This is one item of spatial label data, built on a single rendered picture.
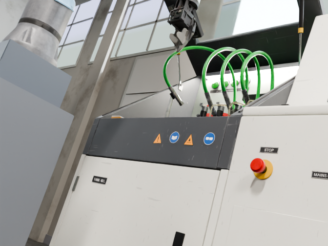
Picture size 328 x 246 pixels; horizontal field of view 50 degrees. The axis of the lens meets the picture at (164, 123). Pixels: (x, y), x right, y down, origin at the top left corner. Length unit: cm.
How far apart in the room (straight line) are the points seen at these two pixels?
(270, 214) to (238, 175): 14
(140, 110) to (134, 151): 42
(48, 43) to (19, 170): 33
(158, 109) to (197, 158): 70
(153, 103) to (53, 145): 85
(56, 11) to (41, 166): 41
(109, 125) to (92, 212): 34
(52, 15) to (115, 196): 61
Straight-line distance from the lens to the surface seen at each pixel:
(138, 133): 125
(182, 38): 134
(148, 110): 164
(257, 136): 96
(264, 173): 91
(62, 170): 537
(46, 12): 100
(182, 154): 107
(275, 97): 120
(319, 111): 92
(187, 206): 101
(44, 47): 95
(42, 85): 91
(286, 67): 169
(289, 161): 90
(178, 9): 138
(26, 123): 86
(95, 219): 127
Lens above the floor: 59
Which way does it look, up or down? 17 degrees up
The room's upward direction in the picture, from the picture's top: 16 degrees clockwise
